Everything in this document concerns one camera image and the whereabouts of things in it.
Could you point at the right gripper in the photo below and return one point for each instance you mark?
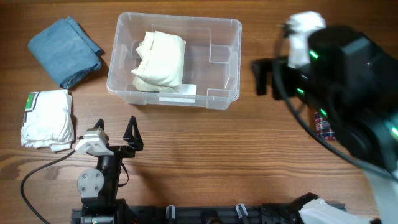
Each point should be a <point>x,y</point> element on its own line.
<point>259,66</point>

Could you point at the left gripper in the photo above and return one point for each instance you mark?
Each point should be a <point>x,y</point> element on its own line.
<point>136,141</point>

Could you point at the white printed t-shirt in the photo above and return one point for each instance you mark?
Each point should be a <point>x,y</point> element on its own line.
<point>47,121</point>

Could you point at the cream cloth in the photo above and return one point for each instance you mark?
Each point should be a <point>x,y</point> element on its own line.
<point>162,63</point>

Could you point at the red plaid shirt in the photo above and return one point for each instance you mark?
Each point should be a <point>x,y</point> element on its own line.
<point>323,127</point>

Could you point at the blue denim cloth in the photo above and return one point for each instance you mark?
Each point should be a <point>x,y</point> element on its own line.
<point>66,53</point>

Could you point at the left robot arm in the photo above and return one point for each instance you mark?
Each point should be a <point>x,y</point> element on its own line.
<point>99,186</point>

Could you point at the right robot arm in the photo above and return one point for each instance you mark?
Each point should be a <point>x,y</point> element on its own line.
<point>352,83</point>

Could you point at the clear plastic storage bin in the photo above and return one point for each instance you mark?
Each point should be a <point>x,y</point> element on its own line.
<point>212,59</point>

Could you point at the white label in bin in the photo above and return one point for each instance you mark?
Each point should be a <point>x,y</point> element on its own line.
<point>188,89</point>

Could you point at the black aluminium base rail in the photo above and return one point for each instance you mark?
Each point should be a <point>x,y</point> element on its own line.
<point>266,213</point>

